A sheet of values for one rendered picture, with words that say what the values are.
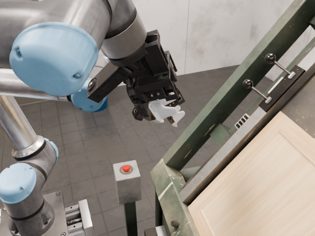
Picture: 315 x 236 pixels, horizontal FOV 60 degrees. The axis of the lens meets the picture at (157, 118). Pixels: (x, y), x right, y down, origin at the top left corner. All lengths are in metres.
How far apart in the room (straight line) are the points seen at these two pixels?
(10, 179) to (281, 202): 0.87
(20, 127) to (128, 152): 1.98
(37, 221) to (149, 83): 0.73
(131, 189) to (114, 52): 1.06
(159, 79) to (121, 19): 0.12
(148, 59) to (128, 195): 1.06
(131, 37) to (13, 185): 0.68
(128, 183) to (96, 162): 1.48
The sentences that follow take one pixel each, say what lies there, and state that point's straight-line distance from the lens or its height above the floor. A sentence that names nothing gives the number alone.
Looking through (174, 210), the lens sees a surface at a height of 0.87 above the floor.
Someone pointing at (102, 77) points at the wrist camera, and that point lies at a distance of 0.50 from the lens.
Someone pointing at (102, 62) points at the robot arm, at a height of 1.62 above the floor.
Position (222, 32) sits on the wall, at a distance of 4.56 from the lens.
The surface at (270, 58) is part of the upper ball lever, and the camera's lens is 1.09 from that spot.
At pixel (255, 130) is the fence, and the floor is 1.25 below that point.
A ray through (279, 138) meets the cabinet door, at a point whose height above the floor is 1.28.
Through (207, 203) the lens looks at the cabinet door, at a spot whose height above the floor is 0.97.
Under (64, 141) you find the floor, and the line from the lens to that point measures 3.17.
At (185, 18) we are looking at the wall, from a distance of 4.15.
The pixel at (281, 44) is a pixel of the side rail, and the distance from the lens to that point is 1.34.
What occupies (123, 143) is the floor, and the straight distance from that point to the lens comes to 2.99.
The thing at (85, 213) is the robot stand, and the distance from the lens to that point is 1.16.
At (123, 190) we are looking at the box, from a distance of 1.39.
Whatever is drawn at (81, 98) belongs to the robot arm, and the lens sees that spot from 0.64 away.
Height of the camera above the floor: 1.90
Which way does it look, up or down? 34 degrees down
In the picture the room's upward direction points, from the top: straight up
